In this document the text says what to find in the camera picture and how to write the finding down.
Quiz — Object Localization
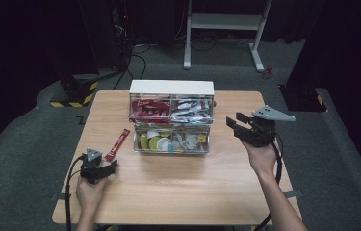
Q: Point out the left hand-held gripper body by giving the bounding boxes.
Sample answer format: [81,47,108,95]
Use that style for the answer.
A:
[79,147,106,185]

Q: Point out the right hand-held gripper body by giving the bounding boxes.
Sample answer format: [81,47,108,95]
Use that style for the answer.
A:
[235,105,297,149]

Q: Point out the red stick sachet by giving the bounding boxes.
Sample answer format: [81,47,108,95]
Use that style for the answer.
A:
[104,128,131,163]

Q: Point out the clear organizer with white lid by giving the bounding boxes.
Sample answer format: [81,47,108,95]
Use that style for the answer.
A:
[128,79,217,156]

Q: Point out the person's right hand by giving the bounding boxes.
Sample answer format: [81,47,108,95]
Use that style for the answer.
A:
[241,139,279,178]

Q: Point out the person's left hand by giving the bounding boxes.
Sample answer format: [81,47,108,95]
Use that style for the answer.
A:
[75,175,111,214]

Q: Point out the grey tape tab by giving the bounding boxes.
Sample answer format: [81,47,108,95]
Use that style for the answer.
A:
[50,192,72,202]
[283,189,304,199]

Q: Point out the pile of silver sachets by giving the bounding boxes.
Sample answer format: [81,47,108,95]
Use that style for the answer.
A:
[169,98,214,126]

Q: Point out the small red floor object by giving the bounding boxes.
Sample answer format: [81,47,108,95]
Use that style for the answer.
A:
[262,65,274,80]

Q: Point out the pile of small creamer cups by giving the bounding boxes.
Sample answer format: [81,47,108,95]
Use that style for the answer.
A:
[137,128,209,153]

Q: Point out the pile of red sachets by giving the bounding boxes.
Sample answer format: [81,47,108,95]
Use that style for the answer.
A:
[129,98,171,125]

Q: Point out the black yellow striped stand base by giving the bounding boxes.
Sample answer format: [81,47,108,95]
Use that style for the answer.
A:
[49,73,100,109]

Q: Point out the white metal stand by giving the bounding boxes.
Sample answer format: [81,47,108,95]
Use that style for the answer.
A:
[183,0,274,72]

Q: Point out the dark equipment rack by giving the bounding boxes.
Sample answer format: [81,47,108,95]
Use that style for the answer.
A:
[110,0,138,69]

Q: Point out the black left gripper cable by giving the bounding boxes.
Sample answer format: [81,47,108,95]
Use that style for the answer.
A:
[64,156,85,231]

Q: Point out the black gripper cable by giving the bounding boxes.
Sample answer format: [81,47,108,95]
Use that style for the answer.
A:
[64,156,85,231]
[252,134,284,231]

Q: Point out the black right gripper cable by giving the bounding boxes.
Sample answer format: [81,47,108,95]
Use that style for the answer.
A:
[252,134,284,231]

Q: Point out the black floor cables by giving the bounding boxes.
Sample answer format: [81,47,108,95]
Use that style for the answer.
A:
[112,40,148,91]

